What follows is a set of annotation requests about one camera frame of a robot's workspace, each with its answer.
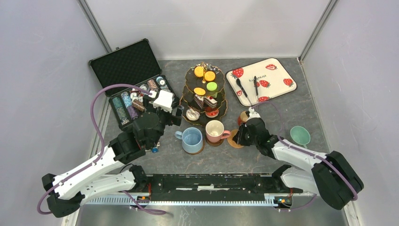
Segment woven rattan coaster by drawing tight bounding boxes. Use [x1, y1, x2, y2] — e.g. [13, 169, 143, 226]
[227, 129, 243, 149]

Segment white chocolate striped toy donut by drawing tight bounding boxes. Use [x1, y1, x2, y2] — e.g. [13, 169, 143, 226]
[186, 108, 200, 121]

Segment small orange brown cup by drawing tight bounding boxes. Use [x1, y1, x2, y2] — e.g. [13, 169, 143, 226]
[237, 111, 249, 126]

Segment pink mug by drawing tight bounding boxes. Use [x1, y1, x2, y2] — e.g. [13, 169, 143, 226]
[205, 120, 231, 144]

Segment chocolate cake slice toy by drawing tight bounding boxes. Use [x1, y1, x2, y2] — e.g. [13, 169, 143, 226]
[194, 94, 204, 110]

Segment three-tier black gold cake stand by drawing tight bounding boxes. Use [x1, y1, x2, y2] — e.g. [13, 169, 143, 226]
[180, 62, 228, 126]

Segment orange toy macaron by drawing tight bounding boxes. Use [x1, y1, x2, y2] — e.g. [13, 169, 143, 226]
[193, 87, 206, 96]
[204, 71, 216, 82]
[193, 66, 205, 78]

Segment light blue mug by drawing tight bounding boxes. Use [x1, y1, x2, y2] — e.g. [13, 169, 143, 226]
[174, 127, 204, 153]

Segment red strawberry toy tart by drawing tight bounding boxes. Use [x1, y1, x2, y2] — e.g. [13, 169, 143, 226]
[205, 109, 219, 118]

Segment strawberry layer cake slice toy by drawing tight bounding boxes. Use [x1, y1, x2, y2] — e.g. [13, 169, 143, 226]
[204, 96, 218, 109]

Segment amber glass saucer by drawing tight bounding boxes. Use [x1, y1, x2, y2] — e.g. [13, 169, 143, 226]
[185, 144, 205, 155]

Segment green toy macaron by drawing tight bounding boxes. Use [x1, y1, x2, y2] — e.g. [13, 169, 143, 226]
[206, 81, 218, 91]

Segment black handled metal tongs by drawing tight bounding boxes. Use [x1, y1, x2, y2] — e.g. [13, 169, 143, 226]
[233, 76, 259, 107]

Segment dark brown wooden coaster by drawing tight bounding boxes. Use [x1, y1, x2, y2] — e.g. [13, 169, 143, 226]
[206, 138, 224, 146]

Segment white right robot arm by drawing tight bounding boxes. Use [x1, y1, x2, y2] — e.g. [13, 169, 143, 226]
[232, 118, 364, 210]

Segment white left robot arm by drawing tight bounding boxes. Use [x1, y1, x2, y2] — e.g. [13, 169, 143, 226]
[42, 105, 184, 218]

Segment mint green cup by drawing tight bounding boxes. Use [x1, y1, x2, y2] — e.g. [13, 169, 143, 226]
[290, 126, 311, 149]

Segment cream strawberry serving tray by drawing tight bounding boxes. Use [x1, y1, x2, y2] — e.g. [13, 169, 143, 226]
[225, 58, 297, 102]

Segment black poker chip case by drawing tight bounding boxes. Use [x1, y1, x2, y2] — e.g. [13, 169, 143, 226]
[88, 38, 181, 132]

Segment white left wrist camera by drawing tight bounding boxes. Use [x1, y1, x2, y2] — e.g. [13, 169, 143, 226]
[148, 90, 174, 113]

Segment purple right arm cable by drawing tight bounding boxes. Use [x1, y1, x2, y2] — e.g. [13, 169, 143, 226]
[252, 101, 359, 211]

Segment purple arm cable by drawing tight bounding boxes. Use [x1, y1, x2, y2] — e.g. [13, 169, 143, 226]
[252, 101, 359, 211]
[37, 83, 153, 215]

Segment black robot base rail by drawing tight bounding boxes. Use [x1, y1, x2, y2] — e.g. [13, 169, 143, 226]
[128, 173, 303, 207]

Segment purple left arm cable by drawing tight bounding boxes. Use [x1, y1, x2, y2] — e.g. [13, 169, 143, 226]
[37, 83, 153, 215]

